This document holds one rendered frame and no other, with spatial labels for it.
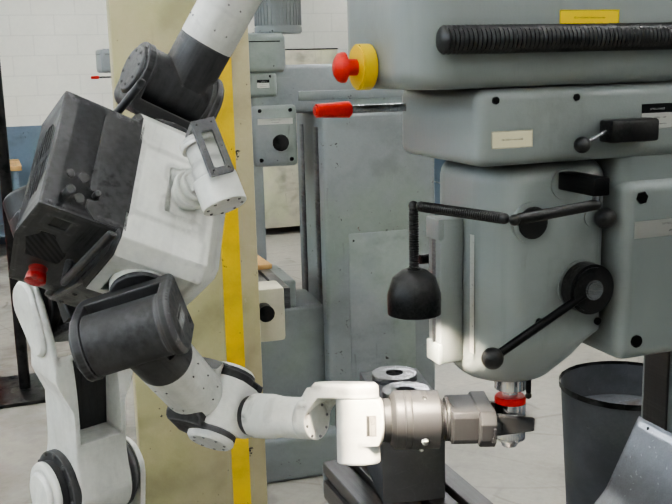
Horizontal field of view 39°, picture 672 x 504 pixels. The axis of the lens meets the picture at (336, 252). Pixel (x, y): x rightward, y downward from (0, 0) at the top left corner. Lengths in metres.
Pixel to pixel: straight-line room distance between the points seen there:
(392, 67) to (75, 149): 0.48
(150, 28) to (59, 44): 7.29
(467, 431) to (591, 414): 1.96
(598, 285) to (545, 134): 0.22
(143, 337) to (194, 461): 1.92
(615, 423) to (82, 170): 2.34
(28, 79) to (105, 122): 8.75
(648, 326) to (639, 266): 0.09
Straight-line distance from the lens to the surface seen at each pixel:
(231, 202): 1.36
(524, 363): 1.35
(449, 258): 1.32
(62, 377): 1.71
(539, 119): 1.25
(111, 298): 1.38
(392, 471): 1.78
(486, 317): 1.31
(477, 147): 1.21
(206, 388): 1.49
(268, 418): 1.51
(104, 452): 1.80
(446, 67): 1.17
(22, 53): 10.18
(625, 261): 1.36
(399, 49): 1.19
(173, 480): 3.22
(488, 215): 1.14
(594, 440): 3.39
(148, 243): 1.37
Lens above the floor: 1.77
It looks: 11 degrees down
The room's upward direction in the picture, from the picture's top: 1 degrees counter-clockwise
